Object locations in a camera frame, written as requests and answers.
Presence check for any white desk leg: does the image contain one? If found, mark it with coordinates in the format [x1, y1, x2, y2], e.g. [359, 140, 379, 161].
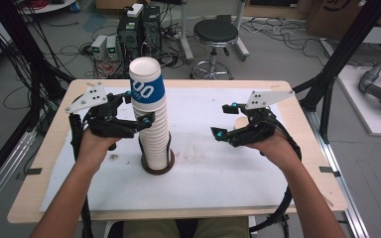
[178, 0, 194, 64]
[233, 0, 251, 62]

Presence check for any left hand-held gripper cable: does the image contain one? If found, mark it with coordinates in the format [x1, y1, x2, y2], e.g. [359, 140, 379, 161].
[67, 112, 95, 238]

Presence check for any person's right hand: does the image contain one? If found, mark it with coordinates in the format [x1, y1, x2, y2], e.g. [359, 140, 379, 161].
[245, 131, 301, 172]

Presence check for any hand-held gripper cable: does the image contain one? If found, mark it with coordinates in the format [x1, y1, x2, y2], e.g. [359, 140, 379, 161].
[67, 112, 95, 238]
[249, 117, 303, 234]

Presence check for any person's left hand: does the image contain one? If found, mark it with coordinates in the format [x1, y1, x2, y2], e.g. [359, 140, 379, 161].
[75, 129, 124, 172]

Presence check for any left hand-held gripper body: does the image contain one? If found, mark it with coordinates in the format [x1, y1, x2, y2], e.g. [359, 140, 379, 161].
[64, 82, 138, 139]

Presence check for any stack of white paper cups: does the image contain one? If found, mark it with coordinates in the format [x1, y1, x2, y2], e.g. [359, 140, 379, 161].
[128, 57, 172, 172]

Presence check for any cardboard box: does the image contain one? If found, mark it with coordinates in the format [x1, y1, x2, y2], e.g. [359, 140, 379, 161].
[306, 0, 380, 42]

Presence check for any brown cup holder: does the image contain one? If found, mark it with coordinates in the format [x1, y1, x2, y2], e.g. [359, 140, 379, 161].
[138, 130, 176, 176]

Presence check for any white box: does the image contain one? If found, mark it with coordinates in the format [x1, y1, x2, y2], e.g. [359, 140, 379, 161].
[126, 3, 145, 19]

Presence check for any black frame post with cables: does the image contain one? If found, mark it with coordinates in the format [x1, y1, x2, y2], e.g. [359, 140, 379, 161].
[0, 0, 75, 133]

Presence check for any right hand-held gripper cable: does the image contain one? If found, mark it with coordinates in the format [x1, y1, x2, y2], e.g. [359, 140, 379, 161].
[249, 117, 303, 234]

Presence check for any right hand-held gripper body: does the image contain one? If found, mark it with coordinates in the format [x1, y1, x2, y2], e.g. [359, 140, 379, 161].
[227, 89, 296, 149]

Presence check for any white floor board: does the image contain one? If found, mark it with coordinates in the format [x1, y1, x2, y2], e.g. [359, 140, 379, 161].
[336, 64, 381, 138]

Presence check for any grey power supply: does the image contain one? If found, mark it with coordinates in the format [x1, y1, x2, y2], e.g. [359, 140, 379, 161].
[105, 35, 120, 61]
[90, 34, 109, 61]

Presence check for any person's left leg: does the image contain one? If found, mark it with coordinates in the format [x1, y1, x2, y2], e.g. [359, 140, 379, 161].
[122, 220, 181, 238]

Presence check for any floor cable bundle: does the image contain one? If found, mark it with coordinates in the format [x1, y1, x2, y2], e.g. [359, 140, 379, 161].
[240, 17, 331, 65]

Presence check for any white table leg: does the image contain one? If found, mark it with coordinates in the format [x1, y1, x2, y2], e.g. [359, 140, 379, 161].
[248, 215, 258, 238]

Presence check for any black round stool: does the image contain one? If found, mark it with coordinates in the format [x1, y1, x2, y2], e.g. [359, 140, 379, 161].
[190, 14, 241, 81]

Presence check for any white round table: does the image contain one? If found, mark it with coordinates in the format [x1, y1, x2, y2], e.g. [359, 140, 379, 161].
[19, 0, 77, 15]

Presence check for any black computer tower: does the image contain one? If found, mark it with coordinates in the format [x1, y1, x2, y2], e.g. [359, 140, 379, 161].
[116, 13, 145, 61]
[142, 5, 163, 54]

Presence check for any white table mat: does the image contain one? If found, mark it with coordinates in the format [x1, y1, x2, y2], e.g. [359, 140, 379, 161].
[39, 86, 295, 213]

